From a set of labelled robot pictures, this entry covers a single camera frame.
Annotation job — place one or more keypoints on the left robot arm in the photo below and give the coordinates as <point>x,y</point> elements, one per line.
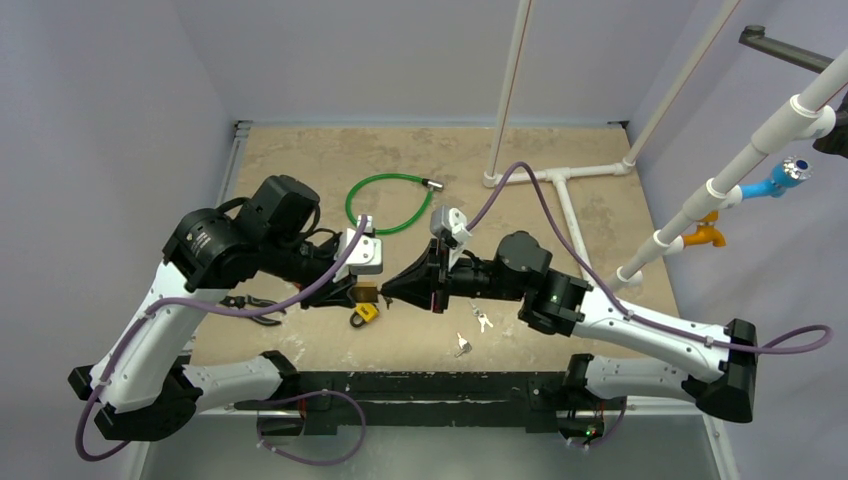
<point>145,388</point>

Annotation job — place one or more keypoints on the small yellow padlock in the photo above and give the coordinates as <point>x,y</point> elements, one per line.
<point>363,314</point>

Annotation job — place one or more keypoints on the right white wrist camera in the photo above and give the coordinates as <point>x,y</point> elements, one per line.
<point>449,224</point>

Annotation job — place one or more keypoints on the blue faucet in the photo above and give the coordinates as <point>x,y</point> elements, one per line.
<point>788,174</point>

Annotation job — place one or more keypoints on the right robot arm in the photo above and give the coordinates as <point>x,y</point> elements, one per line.
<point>708,365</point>

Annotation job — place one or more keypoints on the black overhead bar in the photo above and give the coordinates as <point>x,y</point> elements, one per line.
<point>755,38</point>

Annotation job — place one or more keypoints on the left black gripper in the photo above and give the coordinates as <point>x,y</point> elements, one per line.
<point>335,291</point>

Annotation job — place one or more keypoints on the large brass padlock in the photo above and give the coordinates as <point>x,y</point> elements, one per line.
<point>365,292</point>

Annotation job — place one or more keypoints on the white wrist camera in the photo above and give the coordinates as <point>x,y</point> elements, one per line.
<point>366,257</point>
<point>449,224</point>

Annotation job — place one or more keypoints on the white pvc pipe frame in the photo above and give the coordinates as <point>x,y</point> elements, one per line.
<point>806,115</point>

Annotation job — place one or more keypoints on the green cable lock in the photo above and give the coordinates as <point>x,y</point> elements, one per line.
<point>394,201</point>

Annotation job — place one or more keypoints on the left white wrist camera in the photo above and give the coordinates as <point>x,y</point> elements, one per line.
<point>366,257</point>

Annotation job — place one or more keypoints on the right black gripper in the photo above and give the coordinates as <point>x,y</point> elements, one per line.
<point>439,279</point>

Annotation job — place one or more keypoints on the orange faucet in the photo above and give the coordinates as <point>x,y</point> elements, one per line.
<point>706,232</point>

